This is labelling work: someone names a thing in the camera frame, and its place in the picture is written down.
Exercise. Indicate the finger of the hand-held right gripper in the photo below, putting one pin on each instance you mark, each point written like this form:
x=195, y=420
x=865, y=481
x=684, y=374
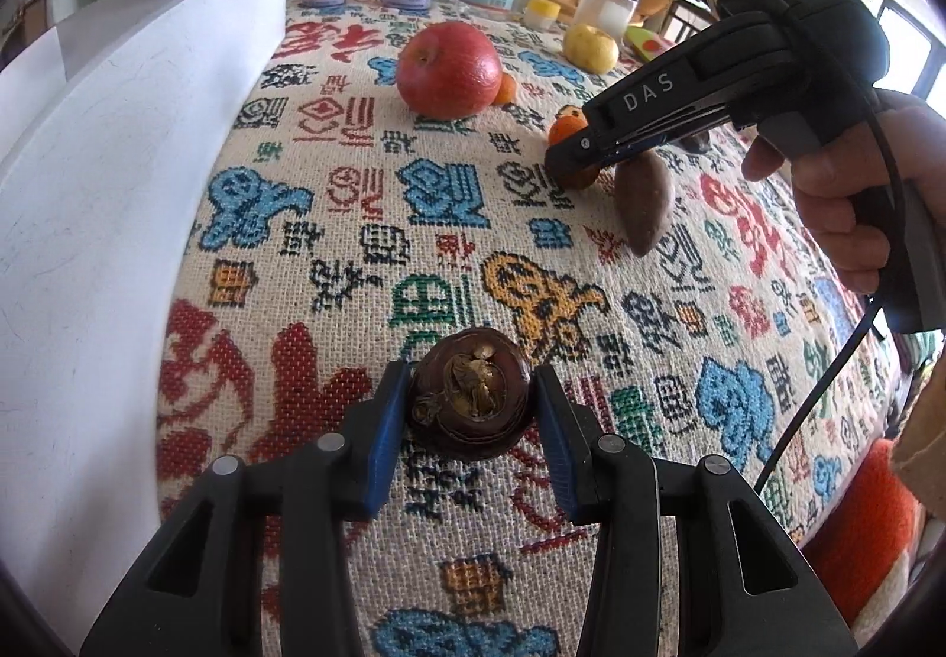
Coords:
x=576, y=156

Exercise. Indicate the pink green snack bag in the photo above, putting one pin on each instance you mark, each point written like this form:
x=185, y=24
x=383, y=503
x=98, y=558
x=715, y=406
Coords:
x=644, y=45

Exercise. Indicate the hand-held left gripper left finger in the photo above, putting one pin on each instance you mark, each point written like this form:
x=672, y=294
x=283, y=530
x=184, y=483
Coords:
x=388, y=439

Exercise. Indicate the white board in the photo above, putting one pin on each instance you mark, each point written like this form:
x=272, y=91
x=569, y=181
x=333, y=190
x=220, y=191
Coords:
x=111, y=184

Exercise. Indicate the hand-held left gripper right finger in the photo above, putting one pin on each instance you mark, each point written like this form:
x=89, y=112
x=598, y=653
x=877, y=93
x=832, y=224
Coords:
x=556, y=442

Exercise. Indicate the brown oblong sapodilla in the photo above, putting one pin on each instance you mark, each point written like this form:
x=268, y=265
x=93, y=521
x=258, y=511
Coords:
x=644, y=202

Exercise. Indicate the clear jar with black lid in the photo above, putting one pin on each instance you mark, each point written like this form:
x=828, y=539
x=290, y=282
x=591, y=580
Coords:
x=606, y=6

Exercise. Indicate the person's right hand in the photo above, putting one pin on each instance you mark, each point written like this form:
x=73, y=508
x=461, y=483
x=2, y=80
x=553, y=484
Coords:
x=842, y=206

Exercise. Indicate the orange cushion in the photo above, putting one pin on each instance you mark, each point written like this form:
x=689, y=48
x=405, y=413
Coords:
x=865, y=531

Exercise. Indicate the printed woven tablecloth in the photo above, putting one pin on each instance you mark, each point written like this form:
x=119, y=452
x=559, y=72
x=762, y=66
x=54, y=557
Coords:
x=355, y=199

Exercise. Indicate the dark water chestnut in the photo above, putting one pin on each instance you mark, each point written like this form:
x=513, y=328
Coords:
x=696, y=145

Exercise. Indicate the small orange tangerine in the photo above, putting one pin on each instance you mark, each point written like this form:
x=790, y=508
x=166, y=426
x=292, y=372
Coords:
x=580, y=179
x=507, y=89
x=567, y=128

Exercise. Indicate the brown water chestnut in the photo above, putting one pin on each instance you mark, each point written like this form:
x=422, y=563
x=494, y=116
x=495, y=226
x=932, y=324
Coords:
x=469, y=398

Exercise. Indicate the red apple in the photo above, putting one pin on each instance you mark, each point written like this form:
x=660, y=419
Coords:
x=447, y=69

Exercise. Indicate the yellow pear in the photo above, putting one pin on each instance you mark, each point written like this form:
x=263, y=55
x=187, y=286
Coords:
x=591, y=47

